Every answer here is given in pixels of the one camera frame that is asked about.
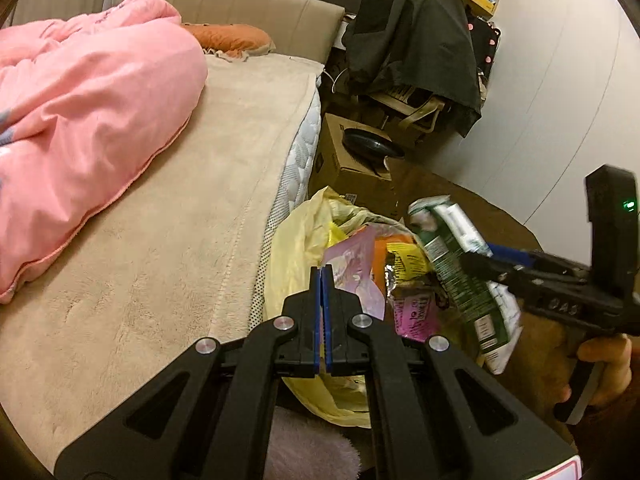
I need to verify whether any pink fuzzy cloth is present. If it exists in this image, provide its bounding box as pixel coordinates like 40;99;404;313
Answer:
262;405;363;480

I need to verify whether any beige bed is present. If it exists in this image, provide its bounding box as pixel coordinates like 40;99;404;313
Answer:
0;52;321;476

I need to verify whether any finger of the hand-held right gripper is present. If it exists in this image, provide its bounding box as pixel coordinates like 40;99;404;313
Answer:
486;242;592;281
459;251;588;303

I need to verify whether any pink wrapper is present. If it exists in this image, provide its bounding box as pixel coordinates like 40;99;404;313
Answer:
320;227;387;322

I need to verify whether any white quilted mattress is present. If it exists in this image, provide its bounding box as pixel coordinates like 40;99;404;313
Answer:
250;92;322;331

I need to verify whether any magenta snack packet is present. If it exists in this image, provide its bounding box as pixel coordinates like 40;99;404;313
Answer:
391;294;442;341

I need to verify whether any beige upholstered bed frame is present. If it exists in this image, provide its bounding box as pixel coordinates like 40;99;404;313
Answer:
10;0;347;68

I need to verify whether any person's right hand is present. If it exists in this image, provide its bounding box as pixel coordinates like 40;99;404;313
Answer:
557;334;635;411

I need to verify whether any orange wrapper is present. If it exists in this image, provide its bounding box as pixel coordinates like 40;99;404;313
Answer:
372;235;413;293

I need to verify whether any black garment with pink hearts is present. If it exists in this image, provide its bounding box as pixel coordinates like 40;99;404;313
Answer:
467;15;501;81

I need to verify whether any cardboard box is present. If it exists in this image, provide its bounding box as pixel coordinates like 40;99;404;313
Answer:
309;112;406;221

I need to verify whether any black round disc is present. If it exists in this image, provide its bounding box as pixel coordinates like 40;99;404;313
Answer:
342;128;403;161

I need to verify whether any green and white packet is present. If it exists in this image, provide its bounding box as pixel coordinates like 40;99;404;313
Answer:
407;196;523;376

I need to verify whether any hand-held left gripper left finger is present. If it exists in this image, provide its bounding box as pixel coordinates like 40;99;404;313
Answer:
54;266;323;480

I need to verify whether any pink quilt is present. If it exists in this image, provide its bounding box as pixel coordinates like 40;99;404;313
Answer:
0;0;210;306

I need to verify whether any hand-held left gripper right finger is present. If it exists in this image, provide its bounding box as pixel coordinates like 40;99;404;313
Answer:
324;266;573;480

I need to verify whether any orange pillow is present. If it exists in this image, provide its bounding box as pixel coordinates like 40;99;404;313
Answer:
181;22;276;61

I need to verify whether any beige chair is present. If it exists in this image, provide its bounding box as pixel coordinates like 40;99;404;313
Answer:
367;85;446;146

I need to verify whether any chair with dark jacket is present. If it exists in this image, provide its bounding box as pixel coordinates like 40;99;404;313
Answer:
345;0;483;138

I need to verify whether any yellow plastic bag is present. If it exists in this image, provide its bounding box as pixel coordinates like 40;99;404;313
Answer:
262;186;501;428

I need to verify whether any person's right forearm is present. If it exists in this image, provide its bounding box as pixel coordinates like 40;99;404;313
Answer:
570;395;633;466

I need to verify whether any yellow snack packet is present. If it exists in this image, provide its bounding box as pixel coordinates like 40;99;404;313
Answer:
382;241;432;283

